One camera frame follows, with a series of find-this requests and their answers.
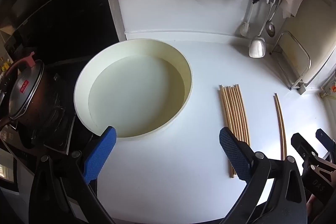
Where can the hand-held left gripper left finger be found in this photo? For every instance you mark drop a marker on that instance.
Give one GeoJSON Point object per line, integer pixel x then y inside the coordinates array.
{"type": "Point", "coordinates": [99, 155]}

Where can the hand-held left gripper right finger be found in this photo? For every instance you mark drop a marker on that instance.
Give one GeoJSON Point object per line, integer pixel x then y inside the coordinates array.
{"type": "Point", "coordinates": [236, 155]}

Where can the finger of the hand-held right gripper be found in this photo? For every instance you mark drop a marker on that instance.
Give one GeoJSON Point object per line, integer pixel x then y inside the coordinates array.
{"type": "Point", "coordinates": [324, 136]}
{"type": "Point", "coordinates": [304, 146]}

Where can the slender wooden chopstick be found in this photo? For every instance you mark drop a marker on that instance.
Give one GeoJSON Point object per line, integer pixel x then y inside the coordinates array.
{"type": "Point", "coordinates": [280, 121]}
{"type": "Point", "coordinates": [283, 121]}

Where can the bundle of wooden chopsticks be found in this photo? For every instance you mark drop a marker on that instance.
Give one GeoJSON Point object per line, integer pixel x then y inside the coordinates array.
{"type": "Point", "coordinates": [233, 108]}

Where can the cream round basin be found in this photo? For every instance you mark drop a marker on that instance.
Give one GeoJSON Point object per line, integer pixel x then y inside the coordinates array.
{"type": "Point", "coordinates": [136, 87]}

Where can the black gas stove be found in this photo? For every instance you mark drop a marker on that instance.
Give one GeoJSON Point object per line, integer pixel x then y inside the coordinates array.
{"type": "Point", "coordinates": [60, 119]}

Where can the dark cooking pot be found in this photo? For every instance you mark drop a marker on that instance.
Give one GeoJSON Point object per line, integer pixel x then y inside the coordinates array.
{"type": "Point", "coordinates": [44, 98]}

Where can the cream cutting board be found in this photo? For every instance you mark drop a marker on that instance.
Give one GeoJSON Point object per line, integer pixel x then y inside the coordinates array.
{"type": "Point", "coordinates": [315, 43]}

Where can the black pot with lid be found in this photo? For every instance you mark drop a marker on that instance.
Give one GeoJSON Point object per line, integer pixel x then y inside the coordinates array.
{"type": "Point", "coordinates": [23, 92]}

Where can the steel spatula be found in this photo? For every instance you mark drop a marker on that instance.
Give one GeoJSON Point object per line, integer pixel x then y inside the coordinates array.
{"type": "Point", "coordinates": [257, 48]}

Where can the steel ladle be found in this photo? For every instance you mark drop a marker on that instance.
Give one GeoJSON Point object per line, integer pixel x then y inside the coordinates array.
{"type": "Point", "coordinates": [270, 29]}

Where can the white bottle brush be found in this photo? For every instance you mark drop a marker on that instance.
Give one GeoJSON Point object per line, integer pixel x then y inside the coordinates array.
{"type": "Point", "coordinates": [244, 28]}

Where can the wall socket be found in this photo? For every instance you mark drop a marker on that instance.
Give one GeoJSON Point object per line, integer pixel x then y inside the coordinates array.
{"type": "Point", "coordinates": [330, 88]}

